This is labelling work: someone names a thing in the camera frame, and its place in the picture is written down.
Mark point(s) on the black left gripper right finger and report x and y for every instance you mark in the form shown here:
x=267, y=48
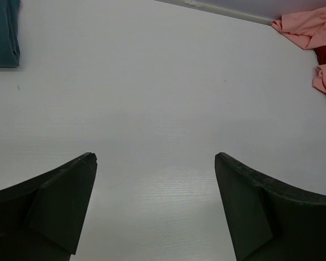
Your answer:
x=267, y=218

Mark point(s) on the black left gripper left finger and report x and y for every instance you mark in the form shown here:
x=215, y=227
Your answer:
x=42, y=218

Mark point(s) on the pink t-shirt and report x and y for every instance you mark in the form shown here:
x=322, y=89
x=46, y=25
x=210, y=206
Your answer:
x=306, y=29

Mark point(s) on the folded teal t-shirt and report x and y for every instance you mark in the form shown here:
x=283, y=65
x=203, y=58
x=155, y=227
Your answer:
x=9, y=46

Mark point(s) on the white table edge rail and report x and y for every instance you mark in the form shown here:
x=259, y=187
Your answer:
x=197, y=5

